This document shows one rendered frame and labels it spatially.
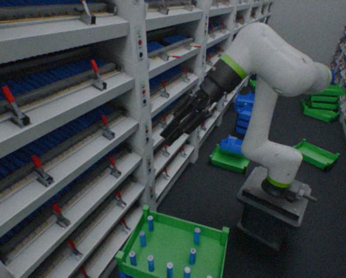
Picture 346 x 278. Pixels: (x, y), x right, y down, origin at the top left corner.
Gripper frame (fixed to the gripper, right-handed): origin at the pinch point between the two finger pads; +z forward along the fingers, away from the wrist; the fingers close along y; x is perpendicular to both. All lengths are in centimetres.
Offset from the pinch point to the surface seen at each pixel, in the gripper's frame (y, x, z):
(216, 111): 115, -121, -2
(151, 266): -26.5, -7.3, 29.2
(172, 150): 44, -48, 26
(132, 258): -23.3, -2.7, 31.5
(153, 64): 40.2, 0.2, -8.4
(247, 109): 108, -145, -24
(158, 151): 44, -39, 31
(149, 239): -16.3, -11.9, 31.5
